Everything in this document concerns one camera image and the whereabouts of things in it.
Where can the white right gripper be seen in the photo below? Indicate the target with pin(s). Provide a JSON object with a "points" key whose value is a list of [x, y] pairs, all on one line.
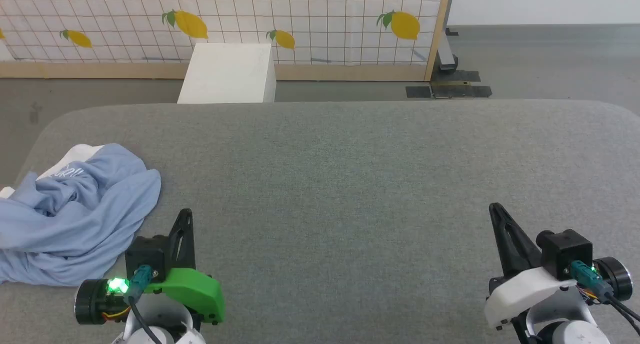
{"points": [[525, 291]]}

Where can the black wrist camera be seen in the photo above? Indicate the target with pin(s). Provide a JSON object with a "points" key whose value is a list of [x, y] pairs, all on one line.
{"points": [[565, 251], [146, 256]]}

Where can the light blue and white garment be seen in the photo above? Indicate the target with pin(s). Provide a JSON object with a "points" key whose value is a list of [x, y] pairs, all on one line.
{"points": [[75, 219]]}

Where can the white rectangular box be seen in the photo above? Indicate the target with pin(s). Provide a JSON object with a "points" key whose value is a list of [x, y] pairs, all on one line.
{"points": [[227, 76]]}

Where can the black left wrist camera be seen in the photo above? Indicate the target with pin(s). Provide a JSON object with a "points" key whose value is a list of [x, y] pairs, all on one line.
{"points": [[146, 256]]}

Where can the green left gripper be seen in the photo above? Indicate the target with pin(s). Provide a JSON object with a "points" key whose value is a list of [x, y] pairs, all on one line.
{"points": [[195, 291]]}

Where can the lemon print partition screen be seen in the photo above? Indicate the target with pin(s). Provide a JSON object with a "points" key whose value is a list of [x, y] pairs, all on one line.
{"points": [[325, 13]]}

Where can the grey metal screen foot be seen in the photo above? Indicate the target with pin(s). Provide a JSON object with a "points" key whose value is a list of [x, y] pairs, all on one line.
{"points": [[446, 58]]}

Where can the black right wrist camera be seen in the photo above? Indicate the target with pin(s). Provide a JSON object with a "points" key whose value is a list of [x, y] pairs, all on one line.
{"points": [[565, 251]]}

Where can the black taped floor plate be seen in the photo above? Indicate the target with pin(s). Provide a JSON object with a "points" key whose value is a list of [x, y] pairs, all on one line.
{"points": [[457, 90]]}

